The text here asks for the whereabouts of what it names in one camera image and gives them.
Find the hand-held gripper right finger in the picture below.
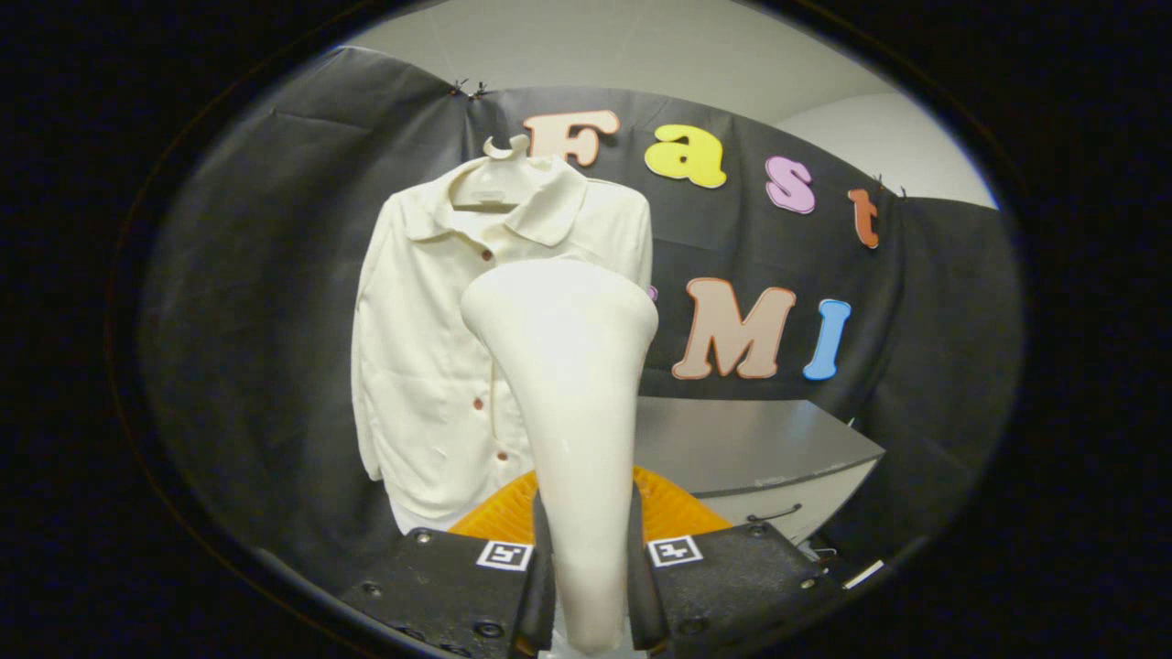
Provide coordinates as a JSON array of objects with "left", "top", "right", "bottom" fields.
[{"left": 626, "top": 465, "right": 848, "bottom": 659}]

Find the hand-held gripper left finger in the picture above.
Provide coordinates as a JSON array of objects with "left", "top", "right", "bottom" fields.
[{"left": 337, "top": 469, "right": 557, "bottom": 659}]

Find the white cabinet with grey top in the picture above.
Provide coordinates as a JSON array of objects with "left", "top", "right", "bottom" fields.
[{"left": 632, "top": 395, "right": 887, "bottom": 550}]

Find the cream button shirt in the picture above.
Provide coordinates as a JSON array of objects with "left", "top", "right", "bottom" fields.
[{"left": 351, "top": 154, "right": 655, "bottom": 534}]

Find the white garment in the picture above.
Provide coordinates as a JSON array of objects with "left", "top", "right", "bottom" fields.
[{"left": 389, "top": 494, "right": 459, "bottom": 536}]

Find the white garment steamer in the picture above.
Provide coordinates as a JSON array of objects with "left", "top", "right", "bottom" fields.
[{"left": 461, "top": 258, "right": 659, "bottom": 655}]

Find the cream clothes hanger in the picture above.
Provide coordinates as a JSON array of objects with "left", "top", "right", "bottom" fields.
[{"left": 453, "top": 134, "right": 534, "bottom": 213}]

